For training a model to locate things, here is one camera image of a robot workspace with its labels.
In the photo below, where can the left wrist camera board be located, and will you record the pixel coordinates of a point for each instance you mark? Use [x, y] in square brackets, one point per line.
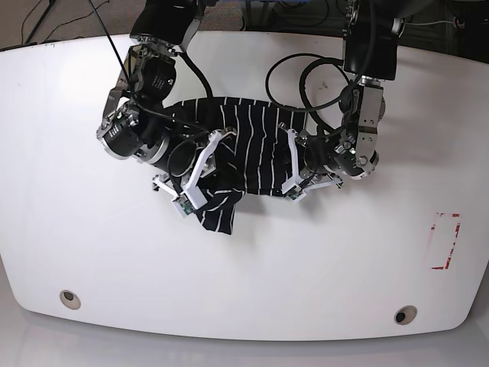
[293, 191]

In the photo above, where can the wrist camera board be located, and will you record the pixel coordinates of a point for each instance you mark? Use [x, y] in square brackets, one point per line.
[185, 205]
[293, 191]

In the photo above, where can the red tape marking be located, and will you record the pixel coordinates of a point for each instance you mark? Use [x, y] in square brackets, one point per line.
[442, 240]

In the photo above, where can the navy white striped t-shirt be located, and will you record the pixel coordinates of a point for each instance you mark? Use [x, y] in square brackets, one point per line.
[256, 161]

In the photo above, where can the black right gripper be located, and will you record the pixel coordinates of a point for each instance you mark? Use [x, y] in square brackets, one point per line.
[179, 153]

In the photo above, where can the right table grommet hole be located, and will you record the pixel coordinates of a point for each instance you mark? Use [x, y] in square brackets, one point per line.
[405, 315]

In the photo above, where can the table grommet hole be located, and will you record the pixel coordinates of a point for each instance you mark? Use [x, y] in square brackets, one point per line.
[405, 315]
[70, 300]

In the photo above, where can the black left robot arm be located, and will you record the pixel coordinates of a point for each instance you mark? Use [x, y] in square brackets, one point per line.
[370, 55]

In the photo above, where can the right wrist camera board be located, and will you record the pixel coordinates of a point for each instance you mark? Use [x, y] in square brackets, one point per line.
[185, 205]

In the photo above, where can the left table grommet hole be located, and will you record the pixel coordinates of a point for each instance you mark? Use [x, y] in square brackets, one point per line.
[70, 300]

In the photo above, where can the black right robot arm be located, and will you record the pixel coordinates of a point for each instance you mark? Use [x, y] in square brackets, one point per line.
[134, 117]

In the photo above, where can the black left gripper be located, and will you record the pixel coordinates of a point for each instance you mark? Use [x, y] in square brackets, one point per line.
[314, 158]

